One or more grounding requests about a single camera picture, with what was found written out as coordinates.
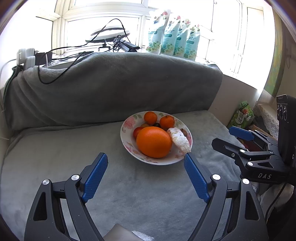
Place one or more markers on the dark grey blanket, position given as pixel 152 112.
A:
pixel 104 92

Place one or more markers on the large orange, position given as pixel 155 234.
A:
pixel 153 142

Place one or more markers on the light grey blanket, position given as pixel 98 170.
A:
pixel 138 197

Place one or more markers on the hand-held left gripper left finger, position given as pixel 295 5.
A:
pixel 96 177

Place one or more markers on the black power adapter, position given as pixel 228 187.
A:
pixel 42 58

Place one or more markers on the grey brown cloth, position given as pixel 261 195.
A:
pixel 120 234

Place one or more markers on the brown cardboard box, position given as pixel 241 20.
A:
pixel 251 145

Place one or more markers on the small yellow-brown fruit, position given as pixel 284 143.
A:
pixel 145 125

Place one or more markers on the white lace cloth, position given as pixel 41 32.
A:
pixel 268 118

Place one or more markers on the small tangerine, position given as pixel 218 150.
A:
pixel 150 117

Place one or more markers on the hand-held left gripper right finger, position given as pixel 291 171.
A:
pixel 196 178

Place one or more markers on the green snack bag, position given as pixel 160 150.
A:
pixel 240 120

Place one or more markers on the floral white plate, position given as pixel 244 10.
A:
pixel 128 139

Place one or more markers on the small green printed carton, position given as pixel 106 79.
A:
pixel 245 106

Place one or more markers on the dark plum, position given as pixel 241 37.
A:
pixel 157 125

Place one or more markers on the white window frame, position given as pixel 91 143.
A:
pixel 61 23

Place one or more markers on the red cherry tomato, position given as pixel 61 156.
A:
pixel 137 132

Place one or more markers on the person's right hand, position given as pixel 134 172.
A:
pixel 261 188

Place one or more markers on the small brown kiwi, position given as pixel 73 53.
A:
pixel 184 132

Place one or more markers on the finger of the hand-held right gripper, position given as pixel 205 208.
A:
pixel 240 133
pixel 226 146

